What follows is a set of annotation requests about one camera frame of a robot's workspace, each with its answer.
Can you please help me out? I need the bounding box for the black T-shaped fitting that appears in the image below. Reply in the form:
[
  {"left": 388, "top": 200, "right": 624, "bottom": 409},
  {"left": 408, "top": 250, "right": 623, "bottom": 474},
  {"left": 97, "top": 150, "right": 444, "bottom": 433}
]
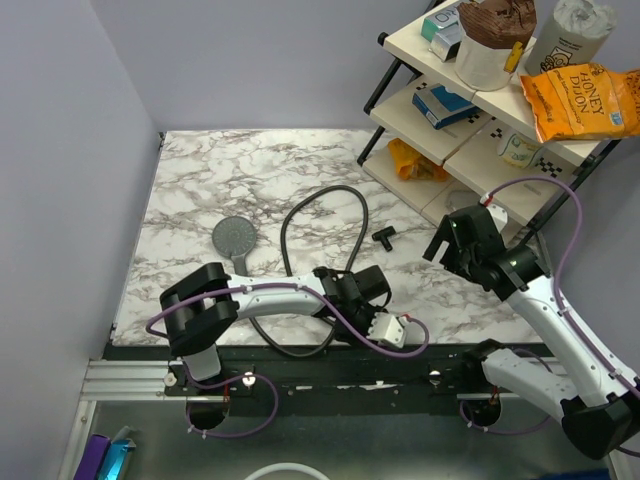
[{"left": 372, "top": 226, "right": 396, "bottom": 252}]

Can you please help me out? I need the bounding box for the black metal shower hose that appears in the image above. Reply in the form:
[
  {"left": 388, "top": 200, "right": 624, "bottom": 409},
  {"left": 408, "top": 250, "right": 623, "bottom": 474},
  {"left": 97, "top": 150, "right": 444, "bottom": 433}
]
[{"left": 248, "top": 185, "right": 369, "bottom": 358}]

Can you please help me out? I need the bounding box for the grey shower head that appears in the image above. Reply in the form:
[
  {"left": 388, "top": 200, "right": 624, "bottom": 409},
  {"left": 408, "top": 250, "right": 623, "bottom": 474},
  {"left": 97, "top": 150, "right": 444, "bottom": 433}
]
[{"left": 212, "top": 216, "right": 257, "bottom": 276}]

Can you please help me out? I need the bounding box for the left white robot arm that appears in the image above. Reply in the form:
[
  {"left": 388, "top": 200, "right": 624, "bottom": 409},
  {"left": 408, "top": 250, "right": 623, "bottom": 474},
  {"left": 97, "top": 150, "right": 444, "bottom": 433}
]
[{"left": 160, "top": 262, "right": 391, "bottom": 395}]

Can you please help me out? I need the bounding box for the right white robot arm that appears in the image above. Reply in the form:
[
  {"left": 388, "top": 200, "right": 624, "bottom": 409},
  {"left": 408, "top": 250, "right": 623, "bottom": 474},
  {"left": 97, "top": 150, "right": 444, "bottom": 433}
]
[{"left": 423, "top": 205, "right": 639, "bottom": 460}]

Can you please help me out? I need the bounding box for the orange snack bag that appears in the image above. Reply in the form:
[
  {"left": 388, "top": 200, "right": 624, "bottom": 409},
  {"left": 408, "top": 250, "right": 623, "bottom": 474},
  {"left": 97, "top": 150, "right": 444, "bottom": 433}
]
[{"left": 387, "top": 138, "right": 449, "bottom": 182}]

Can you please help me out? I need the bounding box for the cream three-tier shelf rack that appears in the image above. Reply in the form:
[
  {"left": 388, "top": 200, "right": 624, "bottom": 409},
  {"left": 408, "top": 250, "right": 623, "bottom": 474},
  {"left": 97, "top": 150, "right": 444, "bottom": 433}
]
[{"left": 357, "top": 18, "right": 618, "bottom": 240}]

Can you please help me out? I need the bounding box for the blue box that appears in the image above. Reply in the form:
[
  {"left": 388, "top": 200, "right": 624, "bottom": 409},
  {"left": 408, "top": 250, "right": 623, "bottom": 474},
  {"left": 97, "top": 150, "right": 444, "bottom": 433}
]
[{"left": 412, "top": 84, "right": 479, "bottom": 130}]

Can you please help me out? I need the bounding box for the white round rim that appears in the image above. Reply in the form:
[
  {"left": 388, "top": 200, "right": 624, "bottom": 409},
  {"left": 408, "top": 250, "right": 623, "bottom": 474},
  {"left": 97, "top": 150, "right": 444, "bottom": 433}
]
[{"left": 245, "top": 462, "right": 329, "bottom": 480}]

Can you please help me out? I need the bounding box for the yellow clip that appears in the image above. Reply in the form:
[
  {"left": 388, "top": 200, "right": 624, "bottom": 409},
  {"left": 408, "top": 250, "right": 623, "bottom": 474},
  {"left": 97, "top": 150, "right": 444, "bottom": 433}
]
[{"left": 504, "top": 41, "right": 525, "bottom": 74}]

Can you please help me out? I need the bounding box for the silver small box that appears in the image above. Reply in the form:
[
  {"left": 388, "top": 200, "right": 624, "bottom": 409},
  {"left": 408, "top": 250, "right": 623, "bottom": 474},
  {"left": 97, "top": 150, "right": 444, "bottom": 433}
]
[{"left": 430, "top": 24, "right": 462, "bottom": 62}]

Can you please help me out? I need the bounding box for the orange honey dijon bag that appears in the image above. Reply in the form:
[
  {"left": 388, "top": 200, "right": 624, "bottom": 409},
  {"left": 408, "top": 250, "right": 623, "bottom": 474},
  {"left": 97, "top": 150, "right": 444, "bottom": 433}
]
[{"left": 520, "top": 63, "right": 639, "bottom": 143}]

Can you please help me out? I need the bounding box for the white cup brown lid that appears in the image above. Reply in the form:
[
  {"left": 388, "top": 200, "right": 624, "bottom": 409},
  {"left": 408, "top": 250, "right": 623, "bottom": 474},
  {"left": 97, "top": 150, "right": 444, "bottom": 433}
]
[{"left": 455, "top": 0, "right": 537, "bottom": 91}]

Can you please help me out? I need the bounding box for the teal small box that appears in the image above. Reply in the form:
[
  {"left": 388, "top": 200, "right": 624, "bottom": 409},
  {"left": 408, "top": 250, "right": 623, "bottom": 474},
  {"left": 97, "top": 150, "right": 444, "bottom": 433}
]
[{"left": 421, "top": 1, "right": 460, "bottom": 42}]

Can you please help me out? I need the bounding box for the grey cylindrical canister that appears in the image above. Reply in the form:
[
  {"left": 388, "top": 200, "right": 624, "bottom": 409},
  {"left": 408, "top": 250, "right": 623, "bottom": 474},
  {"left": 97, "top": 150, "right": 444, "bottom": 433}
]
[{"left": 524, "top": 1, "right": 617, "bottom": 76}]

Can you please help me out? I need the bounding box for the purple box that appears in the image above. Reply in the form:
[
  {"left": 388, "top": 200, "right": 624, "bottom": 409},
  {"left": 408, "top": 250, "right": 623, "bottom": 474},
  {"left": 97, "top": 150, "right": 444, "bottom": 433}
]
[{"left": 73, "top": 434, "right": 111, "bottom": 480}]

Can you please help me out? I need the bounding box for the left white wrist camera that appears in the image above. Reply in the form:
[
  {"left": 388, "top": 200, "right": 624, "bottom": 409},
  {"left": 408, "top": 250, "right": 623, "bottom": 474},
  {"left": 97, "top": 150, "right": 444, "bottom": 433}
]
[{"left": 366, "top": 312, "right": 408, "bottom": 349}]

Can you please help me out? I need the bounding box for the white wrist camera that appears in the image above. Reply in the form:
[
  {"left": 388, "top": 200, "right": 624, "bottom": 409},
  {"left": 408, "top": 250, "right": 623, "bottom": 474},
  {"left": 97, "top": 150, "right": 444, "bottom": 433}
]
[
  {"left": 366, "top": 312, "right": 408, "bottom": 349},
  {"left": 480, "top": 195, "right": 509, "bottom": 233}
]

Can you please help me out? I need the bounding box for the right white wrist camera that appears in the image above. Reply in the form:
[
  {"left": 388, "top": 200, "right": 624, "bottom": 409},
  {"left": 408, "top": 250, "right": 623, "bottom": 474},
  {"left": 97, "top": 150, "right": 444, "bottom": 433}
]
[{"left": 480, "top": 195, "right": 509, "bottom": 233}]

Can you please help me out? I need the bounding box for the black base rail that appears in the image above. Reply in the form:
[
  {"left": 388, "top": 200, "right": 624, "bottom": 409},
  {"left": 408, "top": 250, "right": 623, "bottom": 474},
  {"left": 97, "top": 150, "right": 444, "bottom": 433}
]
[{"left": 164, "top": 345, "right": 508, "bottom": 425}]

